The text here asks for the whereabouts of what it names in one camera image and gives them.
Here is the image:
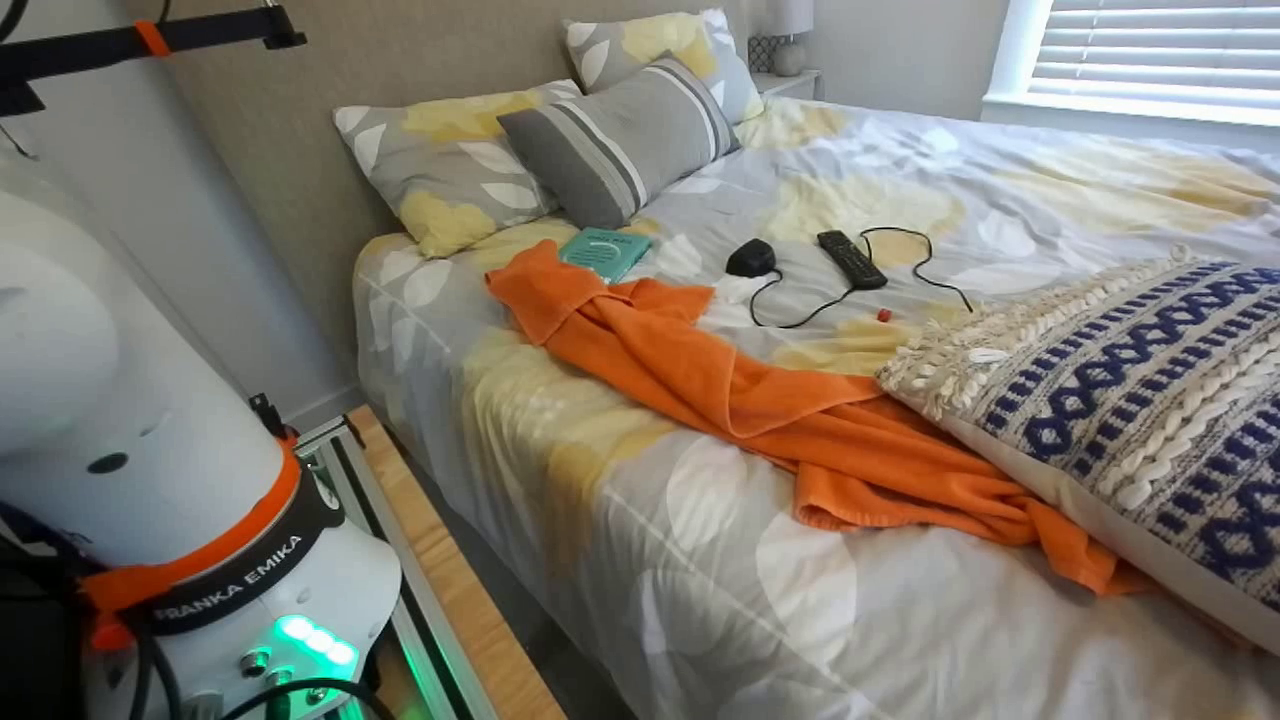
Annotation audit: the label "white window blinds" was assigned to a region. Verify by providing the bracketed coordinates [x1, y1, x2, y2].
[1030, 0, 1280, 111]

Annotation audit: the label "bed with floral comforter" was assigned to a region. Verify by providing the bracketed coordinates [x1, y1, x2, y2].
[353, 100, 1280, 720]

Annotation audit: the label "grey upholstered headboard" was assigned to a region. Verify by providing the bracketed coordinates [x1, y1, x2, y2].
[164, 0, 750, 356]

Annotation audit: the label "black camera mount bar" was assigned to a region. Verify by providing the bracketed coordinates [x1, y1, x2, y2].
[0, 0, 304, 118]

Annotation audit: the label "black charger with cable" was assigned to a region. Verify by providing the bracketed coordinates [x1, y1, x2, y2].
[724, 224, 974, 327]

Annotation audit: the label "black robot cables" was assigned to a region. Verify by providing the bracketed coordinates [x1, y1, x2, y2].
[0, 495, 405, 720]

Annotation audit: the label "bedside lamp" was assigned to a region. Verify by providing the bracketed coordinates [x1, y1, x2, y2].
[750, 0, 816, 75]

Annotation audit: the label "rear floral pillow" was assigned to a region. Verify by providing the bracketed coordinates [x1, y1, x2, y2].
[564, 8, 763, 125]

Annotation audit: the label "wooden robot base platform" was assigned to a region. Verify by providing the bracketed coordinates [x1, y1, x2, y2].
[302, 403, 564, 720]

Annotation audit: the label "grey striped pillow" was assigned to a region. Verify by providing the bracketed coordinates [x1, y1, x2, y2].
[499, 56, 735, 229]

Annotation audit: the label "blue white patterned pillow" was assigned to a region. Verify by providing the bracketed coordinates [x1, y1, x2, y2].
[886, 260, 1280, 651]

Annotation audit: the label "black remote control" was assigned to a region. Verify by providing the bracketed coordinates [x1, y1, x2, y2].
[816, 233, 889, 290]

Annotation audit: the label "orange towel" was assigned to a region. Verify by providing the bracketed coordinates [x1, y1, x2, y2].
[489, 241, 1137, 596]

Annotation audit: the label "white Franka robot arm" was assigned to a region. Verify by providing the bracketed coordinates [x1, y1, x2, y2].
[0, 158, 399, 720]

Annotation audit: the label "yellow grey floral pillow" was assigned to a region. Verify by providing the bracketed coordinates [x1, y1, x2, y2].
[333, 80, 582, 255]

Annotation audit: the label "teal booklet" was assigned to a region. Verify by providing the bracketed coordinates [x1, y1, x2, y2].
[561, 229, 651, 284]

